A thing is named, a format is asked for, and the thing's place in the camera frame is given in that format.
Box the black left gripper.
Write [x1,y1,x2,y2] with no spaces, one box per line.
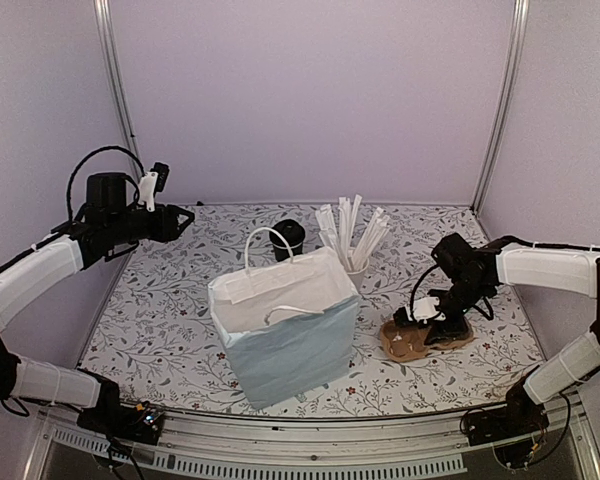
[108,203,196,245]

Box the brown cardboard cup carrier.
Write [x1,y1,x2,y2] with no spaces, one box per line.
[379,320,474,363]

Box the black paper coffee cup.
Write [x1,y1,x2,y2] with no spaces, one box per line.
[269,231,305,262]

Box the light blue paper bag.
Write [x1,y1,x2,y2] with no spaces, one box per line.
[208,247,361,410]

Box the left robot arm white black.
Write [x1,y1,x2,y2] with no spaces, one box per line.
[0,162,195,434]

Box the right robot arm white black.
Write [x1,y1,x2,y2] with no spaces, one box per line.
[404,233,600,436]

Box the white paper cup holding straws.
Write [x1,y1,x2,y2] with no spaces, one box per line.
[347,258,370,292]

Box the bundle of white wrapped straws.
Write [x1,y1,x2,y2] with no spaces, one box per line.
[314,194,391,273]

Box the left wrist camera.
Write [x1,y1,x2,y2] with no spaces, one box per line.
[138,162,170,212]

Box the black braided cable loop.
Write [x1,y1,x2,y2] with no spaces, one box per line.
[65,144,147,221]

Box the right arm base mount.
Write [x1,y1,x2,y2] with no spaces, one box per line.
[459,407,549,470]

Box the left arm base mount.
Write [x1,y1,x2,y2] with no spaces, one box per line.
[77,402,165,445]

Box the front aluminium rail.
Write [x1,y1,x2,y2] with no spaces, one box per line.
[24,393,600,479]

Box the left aluminium frame post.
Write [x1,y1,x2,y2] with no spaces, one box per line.
[93,0,140,158]

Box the aluminium frame post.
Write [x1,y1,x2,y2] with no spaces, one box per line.
[471,0,530,216]
[93,0,140,158]

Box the right aluminium frame post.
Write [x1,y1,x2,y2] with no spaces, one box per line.
[471,0,530,216]

